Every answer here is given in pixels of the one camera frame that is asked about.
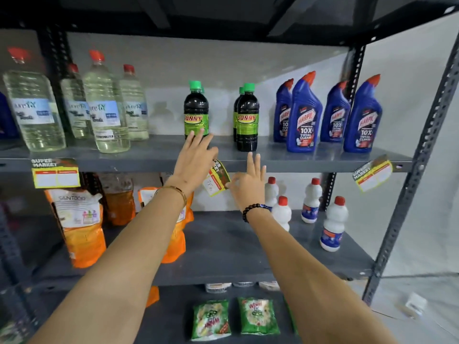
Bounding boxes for person's left hand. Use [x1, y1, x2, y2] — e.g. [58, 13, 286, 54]
[165, 128, 219, 197]

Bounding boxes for person's right hand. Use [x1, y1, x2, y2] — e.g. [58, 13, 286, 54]
[226, 152, 268, 212]

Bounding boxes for person's right forearm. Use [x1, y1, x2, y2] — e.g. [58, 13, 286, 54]
[247, 207, 397, 344]

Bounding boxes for person's left forearm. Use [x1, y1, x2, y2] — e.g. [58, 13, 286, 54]
[30, 188, 187, 344]

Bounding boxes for yellow shelf price label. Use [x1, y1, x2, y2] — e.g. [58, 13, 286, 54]
[31, 158, 81, 189]
[352, 155, 393, 193]
[202, 160, 231, 197]

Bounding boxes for white red-capped bottle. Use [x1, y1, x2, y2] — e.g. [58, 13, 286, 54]
[264, 176, 280, 212]
[319, 196, 349, 253]
[271, 196, 292, 232]
[301, 177, 323, 225]

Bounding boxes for dark green-capped bottle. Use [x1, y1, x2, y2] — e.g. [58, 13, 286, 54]
[236, 83, 260, 152]
[184, 81, 210, 141]
[233, 87, 245, 142]

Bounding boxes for gold bangle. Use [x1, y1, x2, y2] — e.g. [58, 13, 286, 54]
[154, 186, 188, 209]

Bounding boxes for blue toilet cleaner bottle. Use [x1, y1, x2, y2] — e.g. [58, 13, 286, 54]
[273, 79, 295, 143]
[320, 81, 351, 143]
[286, 71, 323, 154]
[343, 74, 383, 154]

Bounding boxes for dark grey metal shelf rack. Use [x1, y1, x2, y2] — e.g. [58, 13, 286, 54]
[0, 0, 459, 344]

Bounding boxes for orange and white refill pouch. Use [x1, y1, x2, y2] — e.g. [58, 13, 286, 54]
[44, 188, 107, 269]
[138, 186, 195, 264]

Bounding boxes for large clear red-capped bottle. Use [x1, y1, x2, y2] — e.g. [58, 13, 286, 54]
[3, 47, 67, 152]
[82, 50, 131, 154]

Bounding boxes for clear orange liquid pouch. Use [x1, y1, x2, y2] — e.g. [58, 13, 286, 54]
[98, 173, 136, 226]

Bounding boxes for green detergent packet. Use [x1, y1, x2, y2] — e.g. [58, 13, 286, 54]
[285, 300, 299, 336]
[191, 300, 232, 342]
[238, 297, 281, 336]

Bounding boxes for dark blue container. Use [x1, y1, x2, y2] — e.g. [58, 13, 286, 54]
[0, 91, 19, 139]

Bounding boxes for white box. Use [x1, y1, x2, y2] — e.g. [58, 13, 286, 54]
[405, 292, 428, 318]

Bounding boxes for black bead bracelet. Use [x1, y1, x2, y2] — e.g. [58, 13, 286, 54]
[242, 203, 272, 223]

